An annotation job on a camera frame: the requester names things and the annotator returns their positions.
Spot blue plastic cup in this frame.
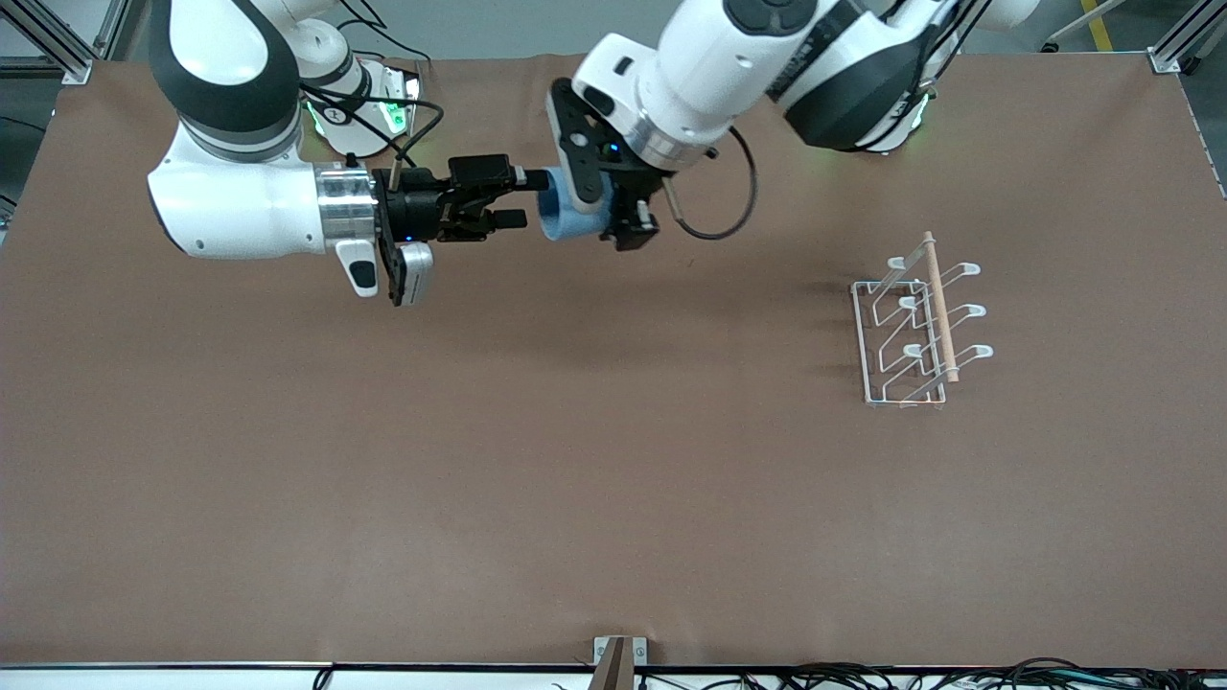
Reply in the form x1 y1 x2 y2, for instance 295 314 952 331
536 167 617 243

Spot brown table cover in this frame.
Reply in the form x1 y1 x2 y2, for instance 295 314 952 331
0 50 1227 670

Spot grey metal stand leg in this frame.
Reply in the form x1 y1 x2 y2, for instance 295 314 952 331
1043 0 1123 55

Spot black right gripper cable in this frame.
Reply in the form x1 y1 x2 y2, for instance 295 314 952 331
299 80 448 193

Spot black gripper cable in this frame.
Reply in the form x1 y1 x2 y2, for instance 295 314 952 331
299 80 448 193
664 125 760 242

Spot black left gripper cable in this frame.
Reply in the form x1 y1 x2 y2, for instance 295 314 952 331
664 125 760 242

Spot white wire cup holder rack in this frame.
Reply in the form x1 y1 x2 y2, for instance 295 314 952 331
851 231 995 410

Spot aluminium frame extrusion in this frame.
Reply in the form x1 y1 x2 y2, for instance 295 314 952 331
1146 0 1227 77
0 0 147 86

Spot small metal bracket plate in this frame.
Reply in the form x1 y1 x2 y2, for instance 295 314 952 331
592 635 649 667

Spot tangled black cables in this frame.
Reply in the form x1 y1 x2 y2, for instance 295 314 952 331
637 655 1227 690

